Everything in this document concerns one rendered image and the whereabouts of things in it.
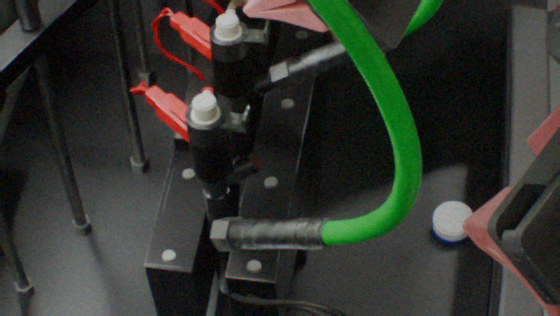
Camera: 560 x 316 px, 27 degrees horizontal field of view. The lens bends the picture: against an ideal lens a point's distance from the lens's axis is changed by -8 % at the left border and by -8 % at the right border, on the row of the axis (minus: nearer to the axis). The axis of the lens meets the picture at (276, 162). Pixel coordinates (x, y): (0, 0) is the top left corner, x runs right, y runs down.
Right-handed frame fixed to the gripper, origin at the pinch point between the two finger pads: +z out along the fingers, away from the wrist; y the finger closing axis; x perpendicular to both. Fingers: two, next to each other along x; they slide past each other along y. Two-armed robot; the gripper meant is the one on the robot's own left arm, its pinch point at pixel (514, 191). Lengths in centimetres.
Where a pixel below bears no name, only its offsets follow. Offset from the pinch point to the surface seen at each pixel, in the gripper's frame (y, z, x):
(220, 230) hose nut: 4.7, 27.8, -0.4
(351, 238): 1.9, 17.6, 2.4
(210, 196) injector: 0.9, 41.0, 1.2
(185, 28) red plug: -7.4, 44.7, -8.2
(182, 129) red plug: -0.5, 38.8, -4.1
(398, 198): 0.2, 12.1, 0.7
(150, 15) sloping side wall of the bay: -14, 74, -7
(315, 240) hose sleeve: 2.8, 20.1, 1.8
